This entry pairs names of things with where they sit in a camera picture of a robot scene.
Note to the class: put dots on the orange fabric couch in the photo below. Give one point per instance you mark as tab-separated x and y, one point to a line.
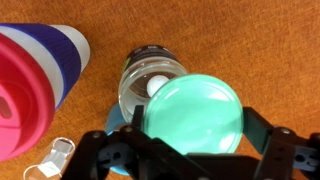
233	40

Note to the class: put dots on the small clear plastic container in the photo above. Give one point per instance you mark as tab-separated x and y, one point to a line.
53	160

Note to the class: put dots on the white cup with pink lid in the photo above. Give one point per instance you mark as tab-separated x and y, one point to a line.
30	90

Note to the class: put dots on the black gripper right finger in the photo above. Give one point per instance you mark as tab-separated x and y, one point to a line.
280	146

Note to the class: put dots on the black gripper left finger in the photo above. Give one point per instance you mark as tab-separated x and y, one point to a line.
150	153

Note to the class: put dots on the green round lid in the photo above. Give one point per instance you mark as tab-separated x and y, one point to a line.
193	113

